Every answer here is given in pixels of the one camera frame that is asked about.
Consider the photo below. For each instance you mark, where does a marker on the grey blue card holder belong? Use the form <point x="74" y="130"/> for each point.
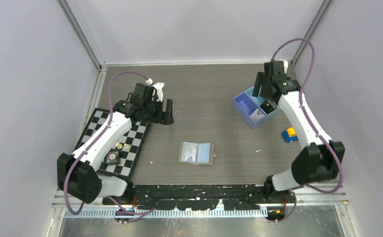
<point x="197" y="153"/>

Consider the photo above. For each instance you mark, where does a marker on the yellow blue toy block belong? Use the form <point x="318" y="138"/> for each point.
<point x="289" y="135"/>

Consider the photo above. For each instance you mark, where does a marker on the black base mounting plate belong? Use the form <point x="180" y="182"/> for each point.
<point x="199" y="197"/>

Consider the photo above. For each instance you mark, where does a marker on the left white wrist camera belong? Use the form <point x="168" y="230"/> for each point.
<point x="159" y="88"/>

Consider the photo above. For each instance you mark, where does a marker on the white card in tray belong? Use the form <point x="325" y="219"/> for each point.
<point x="257" y="115"/>

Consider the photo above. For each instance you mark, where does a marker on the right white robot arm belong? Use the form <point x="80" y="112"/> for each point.
<point x="320" y="157"/>

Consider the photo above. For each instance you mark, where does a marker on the small dark framed tile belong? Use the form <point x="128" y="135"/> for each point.
<point x="112" y="157"/>

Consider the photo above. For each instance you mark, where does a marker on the white printed card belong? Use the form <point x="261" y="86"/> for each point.
<point x="189" y="152"/>

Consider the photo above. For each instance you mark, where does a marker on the blue three-compartment tray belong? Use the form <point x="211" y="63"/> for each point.
<point x="244" y="104"/>

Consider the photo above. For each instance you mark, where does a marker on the black card in tray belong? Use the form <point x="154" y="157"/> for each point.
<point x="268" y="107"/>

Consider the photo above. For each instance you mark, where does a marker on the black white checkerboard mat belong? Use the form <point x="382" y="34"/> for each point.
<point x="135" y="138"/>

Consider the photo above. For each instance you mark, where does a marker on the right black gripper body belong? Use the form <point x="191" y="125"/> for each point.
<point x="263" y="92"/>

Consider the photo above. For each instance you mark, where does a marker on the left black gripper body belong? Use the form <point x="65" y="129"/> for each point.
<point x="154" y="111"/>

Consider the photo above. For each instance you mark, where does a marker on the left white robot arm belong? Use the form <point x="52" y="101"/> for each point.
<point x="77" y="173"/>

